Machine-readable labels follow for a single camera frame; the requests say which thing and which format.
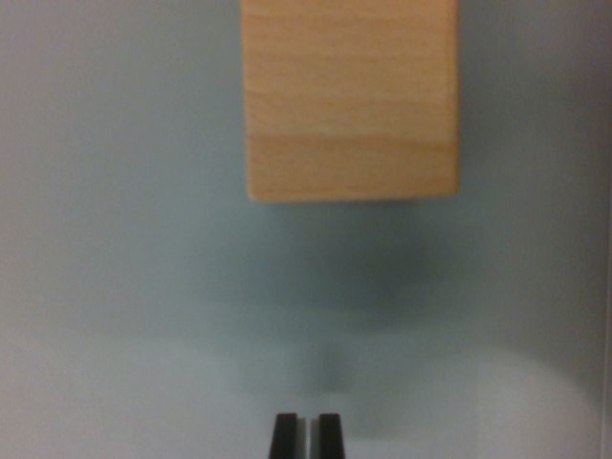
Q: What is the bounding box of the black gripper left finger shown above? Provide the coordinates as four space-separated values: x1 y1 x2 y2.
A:
269 413 308 459

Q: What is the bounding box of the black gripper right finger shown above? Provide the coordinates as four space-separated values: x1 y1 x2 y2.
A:
310 413 346 459

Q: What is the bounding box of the light wooden cube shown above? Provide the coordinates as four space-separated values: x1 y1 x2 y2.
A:
239 0 462 204

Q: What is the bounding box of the pale grey plastic tray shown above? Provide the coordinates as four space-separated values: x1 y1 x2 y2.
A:
0 0 612 459

